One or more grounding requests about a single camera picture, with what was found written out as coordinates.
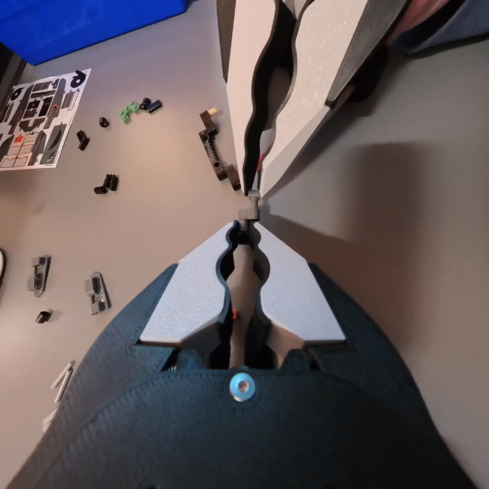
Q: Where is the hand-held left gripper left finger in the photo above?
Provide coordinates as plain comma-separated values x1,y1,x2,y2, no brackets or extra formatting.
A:
139,220,243,368

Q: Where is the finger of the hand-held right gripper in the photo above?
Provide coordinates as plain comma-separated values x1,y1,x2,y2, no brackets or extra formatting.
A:
255,0,371,197
225,0,285,196

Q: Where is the grey lego cross connector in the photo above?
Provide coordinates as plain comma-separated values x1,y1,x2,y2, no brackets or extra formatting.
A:
238,207,261,234

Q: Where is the person's right forearm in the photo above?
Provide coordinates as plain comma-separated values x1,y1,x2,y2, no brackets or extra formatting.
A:
393,0,489,56

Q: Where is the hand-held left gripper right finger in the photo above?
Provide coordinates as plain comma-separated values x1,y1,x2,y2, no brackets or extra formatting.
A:
248,222,346,369

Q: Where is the blue storage bin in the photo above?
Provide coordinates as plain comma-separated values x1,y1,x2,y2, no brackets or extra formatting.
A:
0,0,185,66

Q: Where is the green lego plate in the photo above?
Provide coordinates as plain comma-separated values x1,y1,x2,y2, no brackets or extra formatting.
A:
118,101,140,125

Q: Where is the grey lego panel piece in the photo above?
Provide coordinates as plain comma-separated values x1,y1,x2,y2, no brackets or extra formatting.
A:
28,254,52,298
84,271,112,316

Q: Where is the black lego gear rack assembly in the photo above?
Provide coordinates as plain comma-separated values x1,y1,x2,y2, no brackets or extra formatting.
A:
198,106,242,192

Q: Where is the lego sticker sheet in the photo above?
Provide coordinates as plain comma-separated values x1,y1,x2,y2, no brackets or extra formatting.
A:
0,68,92,171

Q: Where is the person's right hand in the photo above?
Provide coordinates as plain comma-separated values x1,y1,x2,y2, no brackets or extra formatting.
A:
388,0,470,43

